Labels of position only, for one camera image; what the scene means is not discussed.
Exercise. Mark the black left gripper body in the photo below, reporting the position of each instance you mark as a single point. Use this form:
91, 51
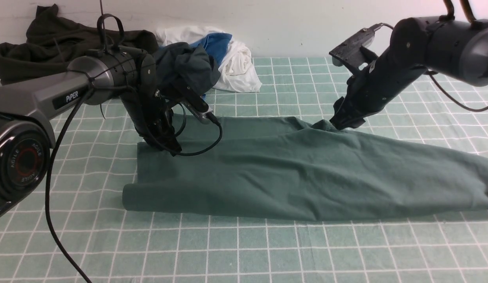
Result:
152, 119

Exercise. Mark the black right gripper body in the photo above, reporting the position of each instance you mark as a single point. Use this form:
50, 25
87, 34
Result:
373, 88

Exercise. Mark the green long-sleeve top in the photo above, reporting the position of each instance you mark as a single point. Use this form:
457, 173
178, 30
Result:
288, 169

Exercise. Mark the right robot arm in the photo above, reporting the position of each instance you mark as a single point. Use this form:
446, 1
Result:
418, 46

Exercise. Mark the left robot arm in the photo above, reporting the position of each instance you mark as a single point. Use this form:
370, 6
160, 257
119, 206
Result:
26, 109

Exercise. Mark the dark teal garment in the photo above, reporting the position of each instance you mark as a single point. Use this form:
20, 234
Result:
192, 65

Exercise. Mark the white garment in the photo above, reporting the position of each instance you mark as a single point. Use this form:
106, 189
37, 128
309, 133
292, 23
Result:
237, 70

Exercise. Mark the blue garment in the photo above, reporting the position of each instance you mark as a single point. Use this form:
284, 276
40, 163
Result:
215, 45

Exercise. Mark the dark olive garment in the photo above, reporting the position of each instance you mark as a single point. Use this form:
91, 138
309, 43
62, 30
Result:
52, 43

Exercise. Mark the green checked tablecloth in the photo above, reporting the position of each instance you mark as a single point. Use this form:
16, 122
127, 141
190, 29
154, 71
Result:
111, 245

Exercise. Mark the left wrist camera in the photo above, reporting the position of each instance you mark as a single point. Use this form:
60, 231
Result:
178, 92

